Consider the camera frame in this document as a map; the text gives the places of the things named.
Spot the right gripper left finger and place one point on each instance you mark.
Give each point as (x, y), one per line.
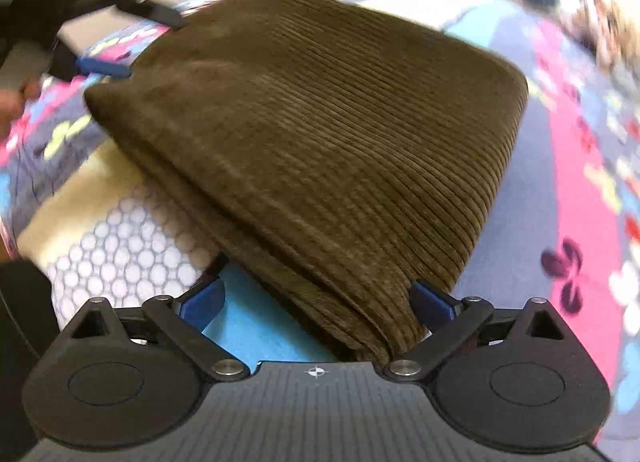
(180, 323)

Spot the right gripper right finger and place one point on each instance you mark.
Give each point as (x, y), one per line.
(452, 324)

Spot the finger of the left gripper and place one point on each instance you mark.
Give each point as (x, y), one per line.
(89, 65)
(153, 10)

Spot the brown corduroy pants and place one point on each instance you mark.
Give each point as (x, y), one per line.
(337, 153)

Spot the person's left hand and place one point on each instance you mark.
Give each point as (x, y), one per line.
(13, 102)

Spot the colourful floral bed blanket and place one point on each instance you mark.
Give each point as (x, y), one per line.
(565, 224)

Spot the pile of assorted clothes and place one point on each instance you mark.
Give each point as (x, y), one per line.
(610, 31)

